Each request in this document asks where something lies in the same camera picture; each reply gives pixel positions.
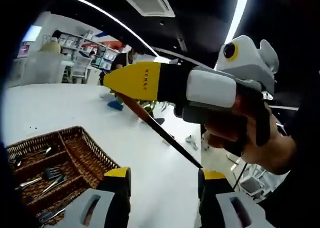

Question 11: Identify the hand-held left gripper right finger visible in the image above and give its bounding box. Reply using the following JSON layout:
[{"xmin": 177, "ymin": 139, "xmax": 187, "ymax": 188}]
[{"xmin": 198, "ymin": 168, "xmax": 276, "ymax": 228}]

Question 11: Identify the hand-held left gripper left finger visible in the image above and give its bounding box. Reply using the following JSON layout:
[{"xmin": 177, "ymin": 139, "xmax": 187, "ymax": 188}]
[{"xmin": 57, "ymin": 166, "xmax": 132, "ymax": 228}]

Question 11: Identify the wooden handled utensil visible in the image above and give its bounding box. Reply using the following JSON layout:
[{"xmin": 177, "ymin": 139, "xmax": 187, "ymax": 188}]
[{"xmin": 116, "ymin": 91, "xmax": 205, "ymax": 169}]

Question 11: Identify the brown wicker storage tray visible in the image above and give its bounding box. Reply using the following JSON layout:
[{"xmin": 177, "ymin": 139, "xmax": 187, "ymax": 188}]
[{"xmin": 6, "ymin": 125, "xmax": 121, "ymax": 226}]

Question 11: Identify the white storage shelf with bins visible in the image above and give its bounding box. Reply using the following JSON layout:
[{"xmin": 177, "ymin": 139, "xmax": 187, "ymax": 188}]
[{"xmin": 58, "ymin": 29, "xmax": 123, "ymax": 71}]

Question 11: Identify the person's right hand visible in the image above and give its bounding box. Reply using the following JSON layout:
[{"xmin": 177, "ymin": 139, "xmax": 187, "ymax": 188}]
[{"xmin": 201, "ymin": 89, "xmax": 298, "ymax": 176}]

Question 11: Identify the white handheld controller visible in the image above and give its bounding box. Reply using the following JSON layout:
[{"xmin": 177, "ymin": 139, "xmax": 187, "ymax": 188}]
[{"xmin": 184, "ymin": 135, "xmax": 199, "ymax": 150}]

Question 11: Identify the potted green plant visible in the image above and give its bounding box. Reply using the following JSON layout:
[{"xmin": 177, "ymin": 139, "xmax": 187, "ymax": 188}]
[{"xmin": 109, "ymin": 89, "xmax": 176, "ymax": 114}]

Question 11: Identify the straight ceiling light strip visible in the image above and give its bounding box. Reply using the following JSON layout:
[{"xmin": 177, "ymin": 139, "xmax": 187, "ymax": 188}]
[{"xmin": 224, "ymin": 0, "xmax": 252, "ymax": 44}]

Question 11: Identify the blue cloth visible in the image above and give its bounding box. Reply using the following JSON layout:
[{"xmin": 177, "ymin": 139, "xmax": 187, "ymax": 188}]
[{"xmin": 106, "ymin": 100, "xmax": 125, "ymax": 111}]

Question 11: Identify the white low cabinet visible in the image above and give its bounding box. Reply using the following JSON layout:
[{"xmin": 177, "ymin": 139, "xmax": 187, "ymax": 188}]
[{"xmin": 84, "ymin": 67, "xmax": 102, "ymax": 85}]

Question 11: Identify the white ceiling air conditioner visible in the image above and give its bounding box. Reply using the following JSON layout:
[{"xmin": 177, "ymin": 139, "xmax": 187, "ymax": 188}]
[{"xmin": 121, "ymin": 0, "xmax": 176, "ymax": 18}]

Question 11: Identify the person's black clothed torso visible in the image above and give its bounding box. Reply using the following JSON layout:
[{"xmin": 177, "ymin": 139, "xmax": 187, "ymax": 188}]
[{"xmin": 257, "ymin": 107, "xmax": 320, "ymax": 228}]

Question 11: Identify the white mesh office chair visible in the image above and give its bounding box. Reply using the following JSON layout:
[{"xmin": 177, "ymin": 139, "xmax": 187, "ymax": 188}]
[{"xmin": 71, "ymin": 56, "xmax": 93, "ymax": 84}]

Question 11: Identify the long curved ceiling light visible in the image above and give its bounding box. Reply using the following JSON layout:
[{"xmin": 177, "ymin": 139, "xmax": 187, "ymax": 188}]
[{"xmin": 57, "ymin": 0, "xmax": 176, "ymax": 63}]

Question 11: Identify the frosted white chair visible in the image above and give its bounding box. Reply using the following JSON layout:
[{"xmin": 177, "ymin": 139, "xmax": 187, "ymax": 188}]
[{"xmin": 23, "ymin": 52, "xmax": 65, "ymax": 84}]

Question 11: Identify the lit white screen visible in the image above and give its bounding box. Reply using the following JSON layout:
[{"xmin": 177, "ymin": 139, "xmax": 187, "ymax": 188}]
[{"xmin": 22, "ymin": 25, "xmax": 43, "ymax": 43}]

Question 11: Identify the monitor with pink picture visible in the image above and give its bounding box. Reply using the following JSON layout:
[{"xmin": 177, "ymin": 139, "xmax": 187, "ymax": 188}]
[{"xmin": 17, "ymin": 43, "xmax": 31, "ymax": 59}]

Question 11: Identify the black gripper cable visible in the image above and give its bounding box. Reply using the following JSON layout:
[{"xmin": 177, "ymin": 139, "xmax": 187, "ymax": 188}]
[{"xmin": 232, "ymin": 161, "xmax": 248, "ymax": 190}]

